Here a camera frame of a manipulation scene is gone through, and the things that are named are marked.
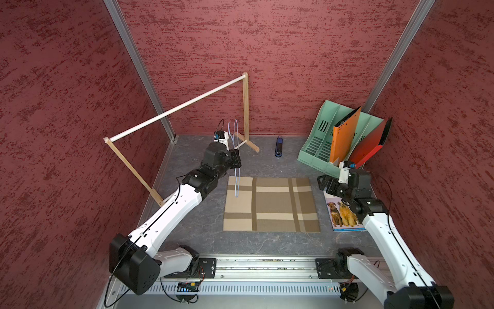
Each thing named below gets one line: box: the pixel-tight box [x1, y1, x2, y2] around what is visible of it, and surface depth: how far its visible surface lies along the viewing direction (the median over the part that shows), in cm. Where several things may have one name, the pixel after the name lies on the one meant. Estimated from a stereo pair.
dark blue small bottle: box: [274, 135, 284, 158], surface depth 120 cm
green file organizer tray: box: [297, 99, 385, 178], surface depth 106 cm
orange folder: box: [329, 105, 362, 163], surface depth 89 cm
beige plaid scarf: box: [223, 175, 321, 233], surface depth 92 cm
